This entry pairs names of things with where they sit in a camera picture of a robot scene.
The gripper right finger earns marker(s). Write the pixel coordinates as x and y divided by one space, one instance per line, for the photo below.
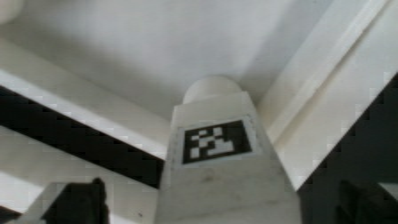
368 205

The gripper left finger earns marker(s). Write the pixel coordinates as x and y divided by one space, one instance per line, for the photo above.
69 204

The white L-shaped obstacle fence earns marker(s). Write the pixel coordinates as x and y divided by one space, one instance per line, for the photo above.
334 146

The white square tabletop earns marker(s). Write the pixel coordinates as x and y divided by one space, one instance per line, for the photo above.
101 56

